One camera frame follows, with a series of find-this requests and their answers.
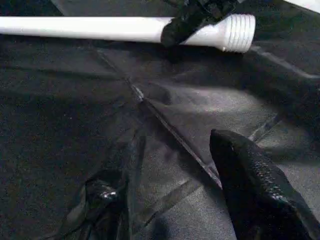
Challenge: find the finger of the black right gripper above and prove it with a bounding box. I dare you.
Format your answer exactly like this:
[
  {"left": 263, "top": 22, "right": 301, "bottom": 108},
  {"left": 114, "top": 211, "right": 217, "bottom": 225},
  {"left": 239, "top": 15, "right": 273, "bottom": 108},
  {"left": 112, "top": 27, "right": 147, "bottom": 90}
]
[{"left": 160, "top": 4, "right": 223, "bottom": 49}]

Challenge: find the white plastic table leg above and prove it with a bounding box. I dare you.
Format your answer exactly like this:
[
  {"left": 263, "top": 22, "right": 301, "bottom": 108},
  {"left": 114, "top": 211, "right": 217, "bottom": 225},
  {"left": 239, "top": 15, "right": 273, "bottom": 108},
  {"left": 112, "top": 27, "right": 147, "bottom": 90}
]
[{"left": 0, "top": 13, "right": 257, "bottom": 54}]

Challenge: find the white flat sheet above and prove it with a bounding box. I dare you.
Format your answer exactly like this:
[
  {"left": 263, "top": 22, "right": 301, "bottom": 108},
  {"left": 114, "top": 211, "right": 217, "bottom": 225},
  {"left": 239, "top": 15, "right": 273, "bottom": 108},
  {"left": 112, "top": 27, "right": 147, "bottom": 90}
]
[{"left": 284, "top": 0, "right": 320, "bottom": 14}]

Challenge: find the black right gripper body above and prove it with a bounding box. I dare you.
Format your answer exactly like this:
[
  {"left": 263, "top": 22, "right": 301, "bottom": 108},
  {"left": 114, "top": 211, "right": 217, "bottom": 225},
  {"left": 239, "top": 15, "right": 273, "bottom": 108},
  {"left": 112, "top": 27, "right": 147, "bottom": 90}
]
[{"left": 182, "top": 0, "right": 242, "bottom": 22}]

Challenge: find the black table mat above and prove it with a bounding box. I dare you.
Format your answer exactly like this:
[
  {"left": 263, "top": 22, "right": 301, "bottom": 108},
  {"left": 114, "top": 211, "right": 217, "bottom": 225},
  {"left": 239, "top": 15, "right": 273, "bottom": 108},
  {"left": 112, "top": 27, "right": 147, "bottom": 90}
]
[{"left": 0, "top": 0, "right": 320, "bottom": 240}]

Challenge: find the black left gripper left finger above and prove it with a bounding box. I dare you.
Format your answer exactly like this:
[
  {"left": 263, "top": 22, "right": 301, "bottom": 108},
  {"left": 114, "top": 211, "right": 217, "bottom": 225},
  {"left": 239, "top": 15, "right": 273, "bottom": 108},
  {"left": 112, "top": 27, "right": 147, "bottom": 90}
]
[{"left": 65, "top": 134, "right": 148, "bottom": 240}]

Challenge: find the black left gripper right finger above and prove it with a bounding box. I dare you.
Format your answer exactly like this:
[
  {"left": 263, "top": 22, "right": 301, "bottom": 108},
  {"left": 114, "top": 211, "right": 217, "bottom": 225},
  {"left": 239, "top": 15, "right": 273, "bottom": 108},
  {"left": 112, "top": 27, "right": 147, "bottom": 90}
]
[{"left": 209, "top": 129, "right": 320, "bottom": 240}]

